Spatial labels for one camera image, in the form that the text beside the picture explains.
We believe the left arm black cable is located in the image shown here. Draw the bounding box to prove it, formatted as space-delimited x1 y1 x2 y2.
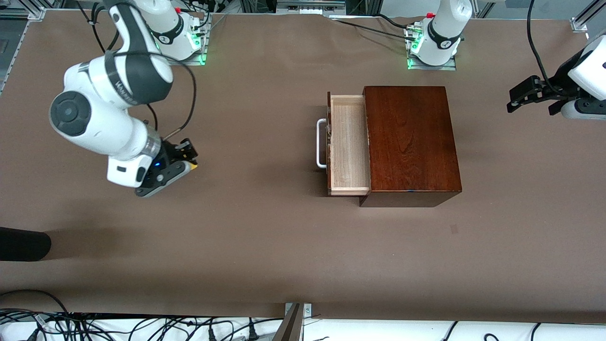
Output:
526 0 571 98

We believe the aluminium frame crossbar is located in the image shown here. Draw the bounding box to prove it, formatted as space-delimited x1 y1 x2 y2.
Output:
276 0 347 15

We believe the grey metal bracket plate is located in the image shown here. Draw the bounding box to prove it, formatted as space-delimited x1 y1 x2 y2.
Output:
284 303 313 320

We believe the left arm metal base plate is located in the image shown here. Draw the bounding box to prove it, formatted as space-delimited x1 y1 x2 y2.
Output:
406 25 458 72

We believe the black cylinder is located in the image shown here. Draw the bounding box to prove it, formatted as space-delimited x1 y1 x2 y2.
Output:
0 227 52 262

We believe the wooden drawer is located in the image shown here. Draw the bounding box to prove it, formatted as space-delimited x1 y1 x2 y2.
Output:
327 92 371 196

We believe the white metal drawer handle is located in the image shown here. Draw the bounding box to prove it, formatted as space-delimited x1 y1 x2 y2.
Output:
316 118 329 170

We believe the aluminium frame corner rail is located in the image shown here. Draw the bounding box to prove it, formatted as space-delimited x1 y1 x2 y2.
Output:
570 0 606 33

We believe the dark brown wooden cabinet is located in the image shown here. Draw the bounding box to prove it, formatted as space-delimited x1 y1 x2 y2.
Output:
358 86 463 208

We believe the dark metal bar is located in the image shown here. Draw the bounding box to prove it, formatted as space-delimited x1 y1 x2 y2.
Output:
272 304 304 341

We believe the black base power cable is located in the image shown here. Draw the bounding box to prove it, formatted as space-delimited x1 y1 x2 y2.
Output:
330 16 418 39

